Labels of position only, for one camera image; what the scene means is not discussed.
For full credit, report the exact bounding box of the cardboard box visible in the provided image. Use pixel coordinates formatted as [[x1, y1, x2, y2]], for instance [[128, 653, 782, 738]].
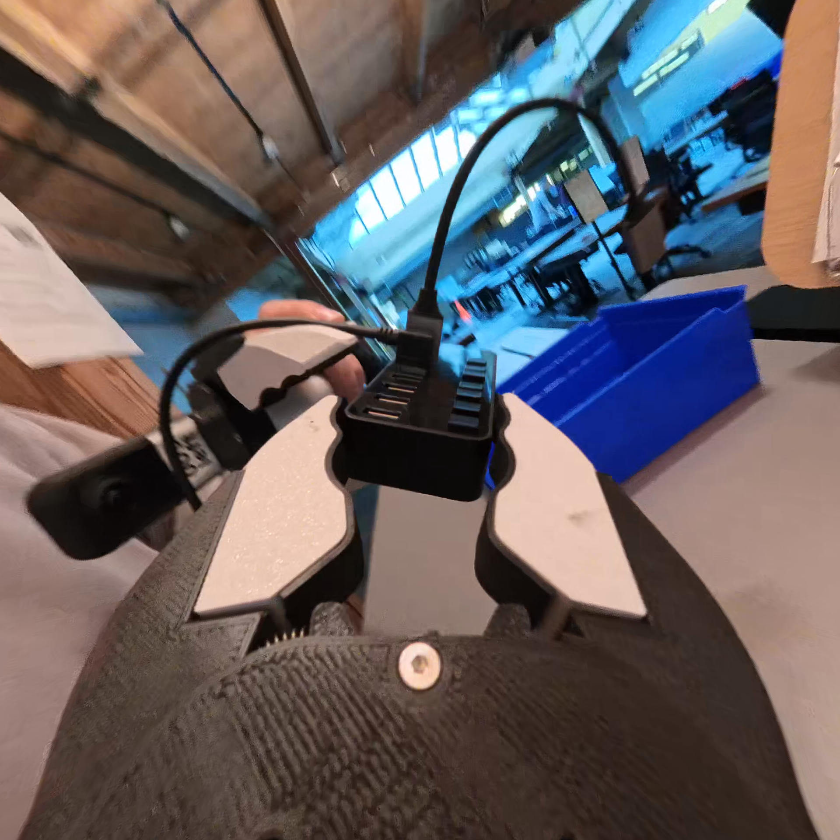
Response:
[[761, 0, 840, 290]]

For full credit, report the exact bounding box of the brown wooden panel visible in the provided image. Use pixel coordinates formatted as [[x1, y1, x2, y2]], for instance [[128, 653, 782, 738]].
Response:
[[0, 341, 181, 441]]

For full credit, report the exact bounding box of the black usb hub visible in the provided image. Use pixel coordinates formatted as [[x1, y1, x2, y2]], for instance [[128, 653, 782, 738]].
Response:
[[343, 354, 506, 503]]

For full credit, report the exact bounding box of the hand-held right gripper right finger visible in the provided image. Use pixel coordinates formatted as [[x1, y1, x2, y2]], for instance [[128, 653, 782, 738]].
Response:
[[474, 392, 651, 640]]

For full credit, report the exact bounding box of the white paper sheet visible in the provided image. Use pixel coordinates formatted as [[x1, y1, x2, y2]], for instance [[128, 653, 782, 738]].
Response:
[[0, 193, 145, 370]]

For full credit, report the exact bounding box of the person's beige hoodie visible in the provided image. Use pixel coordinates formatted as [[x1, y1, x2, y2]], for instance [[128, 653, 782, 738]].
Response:
[[0, 403, 227, 840]]

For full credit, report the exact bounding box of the person's left hand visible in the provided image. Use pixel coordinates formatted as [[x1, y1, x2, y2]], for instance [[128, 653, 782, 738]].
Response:
[[258, 300, 366, 401]]

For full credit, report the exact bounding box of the background work table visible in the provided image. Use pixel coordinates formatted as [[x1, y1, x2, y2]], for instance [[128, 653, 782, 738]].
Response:
[[459, 217, 651, 316]]

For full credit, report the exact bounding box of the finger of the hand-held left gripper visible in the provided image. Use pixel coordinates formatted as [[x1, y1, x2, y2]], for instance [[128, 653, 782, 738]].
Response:
[[262, 377, 337, 425], [215, 325, 360, 409]]

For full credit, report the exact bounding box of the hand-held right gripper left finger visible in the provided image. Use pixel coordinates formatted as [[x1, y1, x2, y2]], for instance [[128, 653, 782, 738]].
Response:
[[192, 395, 365, 632]]

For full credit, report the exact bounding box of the blue plastic bin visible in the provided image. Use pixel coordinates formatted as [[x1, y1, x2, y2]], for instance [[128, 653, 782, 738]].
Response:
[[495, 285, 762, 487]]

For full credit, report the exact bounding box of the black usb cable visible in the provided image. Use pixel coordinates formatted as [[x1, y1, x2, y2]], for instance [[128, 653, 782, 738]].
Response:
[[407, 98, 651, 358], [159, 318, 435, 511]]

